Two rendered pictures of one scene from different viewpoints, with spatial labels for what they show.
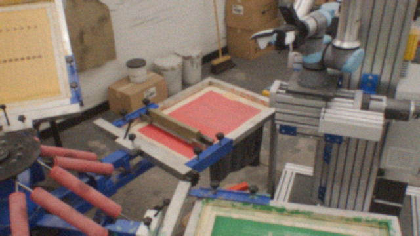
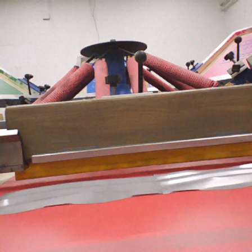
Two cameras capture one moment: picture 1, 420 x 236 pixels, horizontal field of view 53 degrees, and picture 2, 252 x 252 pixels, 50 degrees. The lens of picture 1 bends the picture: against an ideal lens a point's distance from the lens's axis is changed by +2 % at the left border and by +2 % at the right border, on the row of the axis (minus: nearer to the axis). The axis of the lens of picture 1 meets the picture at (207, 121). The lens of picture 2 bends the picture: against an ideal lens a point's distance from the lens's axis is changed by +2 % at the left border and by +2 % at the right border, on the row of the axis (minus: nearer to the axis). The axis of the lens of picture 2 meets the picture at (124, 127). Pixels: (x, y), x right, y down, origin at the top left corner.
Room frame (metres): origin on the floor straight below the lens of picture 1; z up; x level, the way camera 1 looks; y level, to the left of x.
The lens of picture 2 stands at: (2.08, -0.11, 1.04)
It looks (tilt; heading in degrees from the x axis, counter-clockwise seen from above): 4 degrees down; 134
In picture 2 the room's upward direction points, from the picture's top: 5 degrees counter-clockwise
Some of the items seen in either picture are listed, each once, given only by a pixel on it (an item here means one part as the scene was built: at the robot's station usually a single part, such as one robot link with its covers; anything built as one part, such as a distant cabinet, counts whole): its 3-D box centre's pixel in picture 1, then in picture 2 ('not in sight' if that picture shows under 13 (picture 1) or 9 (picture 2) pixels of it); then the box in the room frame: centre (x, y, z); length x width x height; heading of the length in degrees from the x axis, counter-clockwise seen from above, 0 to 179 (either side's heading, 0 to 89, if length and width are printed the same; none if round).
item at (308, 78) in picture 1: (314, 73); not in sight; (1.82, -0.52, 1.31); 0.15 x 0.15 x 0.10
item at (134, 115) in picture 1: (136, 118); not in sight; (2.02, 0.40, 0.97); 0.30 x 0.05 x 0.07; 136
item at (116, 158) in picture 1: (119, 157); not in sight; (1.59, 0.42, 1.02); 0.17 x 0.06 x 0.05; 136
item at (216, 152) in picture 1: (209, 155); not in sight; (1.63, 0.00, 0.97); 0.30 x 0.05 x 0.07; 136
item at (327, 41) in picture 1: (317, 50); not in sight; (1.81, -0.52, 1.42); 0.13 x 0.12 x 0.14; 44
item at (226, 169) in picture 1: (233, 151); not in sight; (1.91, -0.14, 0.79); 0.46 x 0.09 x 0.33; 136
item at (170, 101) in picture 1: (201, 117); not in sight; (2.00, 0.03, 0.97); 0.79 x 0.58 x 0.04; 136
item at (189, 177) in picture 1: (190, 177); not in sight; (1.43, 0.09, 1.02); 0.07 x 0.06 x 0.07; 136
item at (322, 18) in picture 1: (315, 23); not in sight; (1.54, -0.42, 1.65); 0.11 x 0.08 x 0.09; 134
